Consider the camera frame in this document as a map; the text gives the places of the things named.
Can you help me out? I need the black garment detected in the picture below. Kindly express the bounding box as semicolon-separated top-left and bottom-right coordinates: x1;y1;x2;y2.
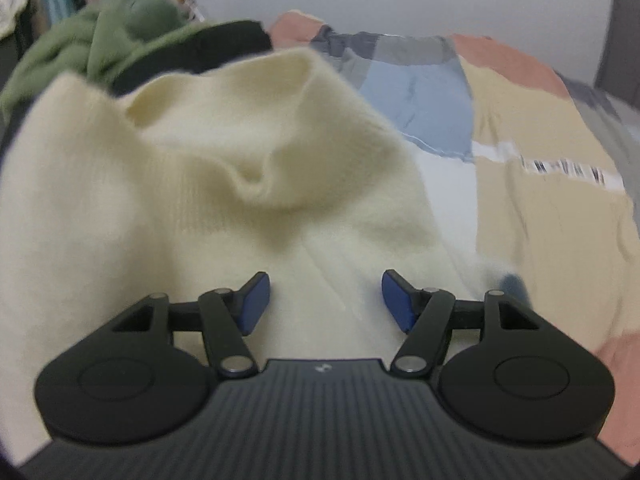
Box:
0;20;274;152

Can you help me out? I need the fruit print pillow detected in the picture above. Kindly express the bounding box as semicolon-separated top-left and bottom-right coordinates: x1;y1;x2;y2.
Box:
174;0;207;24

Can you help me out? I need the patchwork colour-block blanket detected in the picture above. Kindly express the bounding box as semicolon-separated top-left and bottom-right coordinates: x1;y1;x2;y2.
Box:
267;9;640;463

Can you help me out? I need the cream knit sweater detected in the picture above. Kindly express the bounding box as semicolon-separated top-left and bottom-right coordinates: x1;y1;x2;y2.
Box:
0;48;507;467

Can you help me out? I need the grey door frame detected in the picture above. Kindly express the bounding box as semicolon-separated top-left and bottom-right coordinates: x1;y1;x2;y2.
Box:
592;0;640;102

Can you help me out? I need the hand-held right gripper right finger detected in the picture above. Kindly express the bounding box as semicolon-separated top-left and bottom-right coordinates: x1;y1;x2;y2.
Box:
381;268;547;379

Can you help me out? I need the green fleece garment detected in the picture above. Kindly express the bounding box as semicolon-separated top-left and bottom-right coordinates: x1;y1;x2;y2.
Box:
0;0;202;122

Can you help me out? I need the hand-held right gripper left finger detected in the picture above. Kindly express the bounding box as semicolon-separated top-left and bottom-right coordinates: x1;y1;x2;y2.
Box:
107;271;272;379

